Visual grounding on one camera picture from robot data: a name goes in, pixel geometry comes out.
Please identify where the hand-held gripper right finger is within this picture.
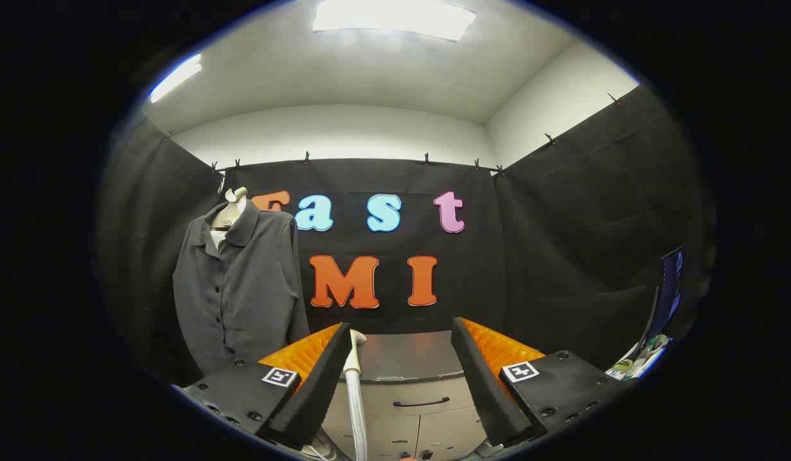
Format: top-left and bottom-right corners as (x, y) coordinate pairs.
(451, 316), (626, 448)

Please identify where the cream plastic clothes hanger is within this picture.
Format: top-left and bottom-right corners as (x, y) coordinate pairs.
(209, 187), (249, 250)

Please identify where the grey cabinet with drawers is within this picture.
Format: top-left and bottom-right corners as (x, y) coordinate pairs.
(322, 331), (492, 461)

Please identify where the dark computer monitor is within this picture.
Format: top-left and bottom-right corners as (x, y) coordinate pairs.
(645, 247), (685, 346)

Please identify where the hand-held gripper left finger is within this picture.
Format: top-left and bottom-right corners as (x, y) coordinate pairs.
(171, 322), (353, 451)

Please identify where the narrow ceiling light panel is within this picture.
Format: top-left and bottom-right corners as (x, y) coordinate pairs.
(149, 54), (203, 104)

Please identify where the white garment steamer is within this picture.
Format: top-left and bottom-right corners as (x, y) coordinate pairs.
(342, 329), (370, 461)

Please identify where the grey button-up shirt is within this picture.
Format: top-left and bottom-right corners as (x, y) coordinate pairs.
(173, 198), (311, 375)

